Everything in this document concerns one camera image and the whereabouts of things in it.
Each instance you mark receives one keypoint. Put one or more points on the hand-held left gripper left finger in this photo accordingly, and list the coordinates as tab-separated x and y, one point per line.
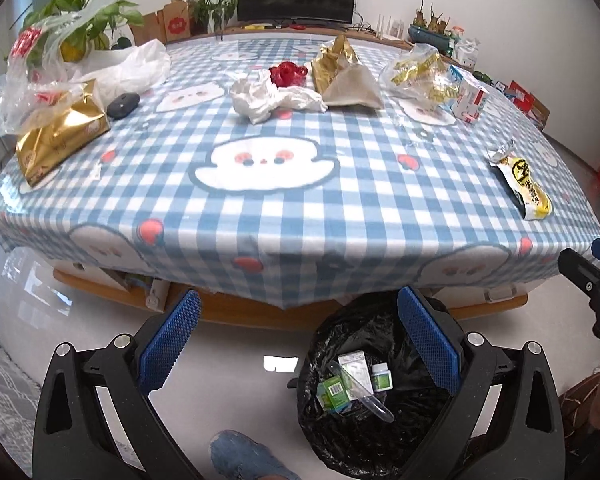
170	340

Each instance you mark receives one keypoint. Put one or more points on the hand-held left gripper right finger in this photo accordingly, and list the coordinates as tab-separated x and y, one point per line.
427	335

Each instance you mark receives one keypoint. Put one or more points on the white plastic pill bottle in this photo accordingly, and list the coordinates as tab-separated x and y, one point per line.
382	379

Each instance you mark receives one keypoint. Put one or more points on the white and green medicine box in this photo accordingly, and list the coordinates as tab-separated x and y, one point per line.
355	367

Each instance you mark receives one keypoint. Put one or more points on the clear plastic tube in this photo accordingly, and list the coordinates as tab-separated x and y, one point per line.
375	405

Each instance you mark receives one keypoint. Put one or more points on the yellow snack wrapper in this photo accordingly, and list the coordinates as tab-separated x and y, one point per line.
525	185

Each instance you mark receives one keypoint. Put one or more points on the trash bin with black bag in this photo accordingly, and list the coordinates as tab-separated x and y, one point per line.
380	440

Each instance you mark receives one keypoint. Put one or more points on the clear bag of gold wrappers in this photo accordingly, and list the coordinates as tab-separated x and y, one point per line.
420	75

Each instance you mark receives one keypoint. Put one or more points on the white tissue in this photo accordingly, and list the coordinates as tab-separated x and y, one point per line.
255	100

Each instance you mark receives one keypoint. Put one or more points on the gold paper bag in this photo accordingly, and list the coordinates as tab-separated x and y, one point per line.
340	70

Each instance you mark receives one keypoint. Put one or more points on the white power strip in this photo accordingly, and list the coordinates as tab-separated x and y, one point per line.
156	296

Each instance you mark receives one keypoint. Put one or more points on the blue slipper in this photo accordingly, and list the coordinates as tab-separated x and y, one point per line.
250	460

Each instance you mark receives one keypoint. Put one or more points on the brown cardboard carton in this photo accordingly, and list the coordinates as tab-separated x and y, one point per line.
539	114

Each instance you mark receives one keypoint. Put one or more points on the blue checkered tablecloth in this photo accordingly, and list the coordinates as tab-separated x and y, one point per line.
280	220

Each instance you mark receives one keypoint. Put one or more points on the grey patterned rug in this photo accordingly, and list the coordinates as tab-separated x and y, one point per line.
7	385

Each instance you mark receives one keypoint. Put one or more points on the red printed carton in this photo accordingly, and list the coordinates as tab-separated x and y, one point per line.
520	95

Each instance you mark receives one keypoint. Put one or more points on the blue printed carton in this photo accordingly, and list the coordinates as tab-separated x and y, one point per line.
502	87

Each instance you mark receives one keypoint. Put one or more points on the blue white red carton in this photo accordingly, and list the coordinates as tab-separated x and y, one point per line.
472	100

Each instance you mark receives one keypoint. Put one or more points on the small dark green plant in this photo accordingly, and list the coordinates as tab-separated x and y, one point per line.
482	78

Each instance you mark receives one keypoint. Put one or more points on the gold tissue pack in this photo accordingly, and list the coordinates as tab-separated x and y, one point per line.
55	135

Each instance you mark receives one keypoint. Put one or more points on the dark grey computer mouse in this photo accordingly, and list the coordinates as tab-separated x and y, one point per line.
122	105

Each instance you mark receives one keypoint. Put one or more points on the white packaging bag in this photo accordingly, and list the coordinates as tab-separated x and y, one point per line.
467	55

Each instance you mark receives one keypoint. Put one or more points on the white plastic bag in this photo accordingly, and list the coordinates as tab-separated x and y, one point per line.
135	67

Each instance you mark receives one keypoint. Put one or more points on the bonsai in blue pot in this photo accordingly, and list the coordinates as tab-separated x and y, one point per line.
427	35

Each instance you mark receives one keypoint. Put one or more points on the red plastic wrapper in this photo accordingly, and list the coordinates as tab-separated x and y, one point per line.
285	74

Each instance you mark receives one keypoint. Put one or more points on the white router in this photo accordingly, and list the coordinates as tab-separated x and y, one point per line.
390	35

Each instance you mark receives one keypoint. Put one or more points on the white television cabinet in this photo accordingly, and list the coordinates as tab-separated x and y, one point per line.
370	35

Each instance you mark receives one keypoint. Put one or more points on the plain brown cardboard box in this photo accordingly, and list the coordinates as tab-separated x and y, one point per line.
147	30

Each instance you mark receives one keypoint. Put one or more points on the cardboard box with red logo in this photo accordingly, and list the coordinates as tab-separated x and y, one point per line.
176	22

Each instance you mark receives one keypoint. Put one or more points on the clear plastic bag red print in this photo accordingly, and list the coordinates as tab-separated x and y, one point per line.
25	45

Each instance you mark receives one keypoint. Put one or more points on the thin leafy potted plant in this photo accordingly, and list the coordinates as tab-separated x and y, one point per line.
210	7

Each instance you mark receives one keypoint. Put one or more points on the green potted plant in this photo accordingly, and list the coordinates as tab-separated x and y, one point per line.
90	10

